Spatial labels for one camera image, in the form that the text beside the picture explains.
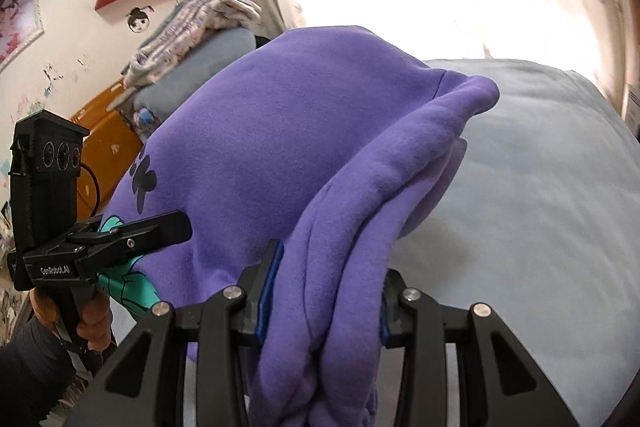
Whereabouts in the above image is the light blue fleece blanket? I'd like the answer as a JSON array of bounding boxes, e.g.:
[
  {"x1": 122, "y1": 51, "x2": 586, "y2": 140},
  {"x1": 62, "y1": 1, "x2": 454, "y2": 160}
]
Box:
[{"x1": 389, "y1": 60, "x2": 639, "y2": 426}]

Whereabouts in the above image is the orange wooden headboard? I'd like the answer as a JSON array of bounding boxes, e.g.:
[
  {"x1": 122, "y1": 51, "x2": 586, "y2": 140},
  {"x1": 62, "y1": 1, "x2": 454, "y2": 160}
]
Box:
[{"x1": 72, "y1": 80, "x2": 142, "y2": 220}]

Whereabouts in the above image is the person's left hand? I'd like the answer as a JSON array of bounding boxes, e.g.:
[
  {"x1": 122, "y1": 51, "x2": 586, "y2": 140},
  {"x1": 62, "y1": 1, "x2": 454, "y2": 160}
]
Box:
[{"x1": 29, "y1": 288, "x2": 113, "y2": 352}]

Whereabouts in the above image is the grey blue pillow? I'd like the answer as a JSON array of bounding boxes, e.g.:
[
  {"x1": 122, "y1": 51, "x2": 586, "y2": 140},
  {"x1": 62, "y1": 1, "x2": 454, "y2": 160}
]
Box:
[{"x1": 130, "y1": 27, "x2": 256, "y2": 143}]

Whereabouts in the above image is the left forearm dark sleeve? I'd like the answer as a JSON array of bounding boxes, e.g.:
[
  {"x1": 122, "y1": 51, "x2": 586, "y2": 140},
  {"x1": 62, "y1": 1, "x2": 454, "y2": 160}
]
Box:
[{"x1": 1, "y1": 319, "x2": 75, "y2": 426}]

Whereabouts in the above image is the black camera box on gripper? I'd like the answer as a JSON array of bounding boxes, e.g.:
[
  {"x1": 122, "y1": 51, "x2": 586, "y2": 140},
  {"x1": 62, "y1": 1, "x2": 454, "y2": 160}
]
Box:
[{"x1": 9, "y1": 109, "x2": 90, "y2": 253}]

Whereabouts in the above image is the framed wall picture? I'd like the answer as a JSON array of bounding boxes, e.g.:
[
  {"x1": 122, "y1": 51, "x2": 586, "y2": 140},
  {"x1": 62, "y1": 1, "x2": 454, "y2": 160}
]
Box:
[{"x1": 0, "y1": 0, "x2": 43, "y2": 70}]

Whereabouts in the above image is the striped folded blanket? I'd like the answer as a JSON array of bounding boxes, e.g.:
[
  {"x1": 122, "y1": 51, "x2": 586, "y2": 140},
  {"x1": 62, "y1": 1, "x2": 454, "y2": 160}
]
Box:
[{"x1": 122, "y1": 0, "x2": 262, "y2": 90}]

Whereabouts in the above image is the purple hoodie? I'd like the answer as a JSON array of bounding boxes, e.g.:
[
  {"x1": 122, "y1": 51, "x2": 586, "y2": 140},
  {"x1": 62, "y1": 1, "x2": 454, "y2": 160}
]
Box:
[{"x1": 99, "y1": 27, "x2": 499, "y2": 426}]

